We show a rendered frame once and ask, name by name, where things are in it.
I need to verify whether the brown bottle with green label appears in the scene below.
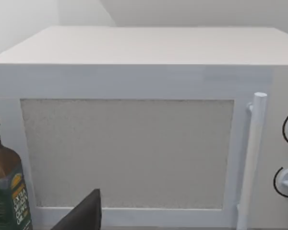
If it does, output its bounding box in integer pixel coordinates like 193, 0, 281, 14
0, 112, 33, 230

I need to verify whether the white microwave door handle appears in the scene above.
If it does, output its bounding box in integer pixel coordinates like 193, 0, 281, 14
235, 92, 268, 230

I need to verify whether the pale microwave oven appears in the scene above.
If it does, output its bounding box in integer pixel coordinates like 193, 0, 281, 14
0, 25, 288, 230

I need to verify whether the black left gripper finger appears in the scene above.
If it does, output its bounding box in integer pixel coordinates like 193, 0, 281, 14
50, 188, 103, 230

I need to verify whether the pale microwave door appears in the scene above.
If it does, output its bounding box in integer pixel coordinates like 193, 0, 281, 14
0, 64, 274, 228

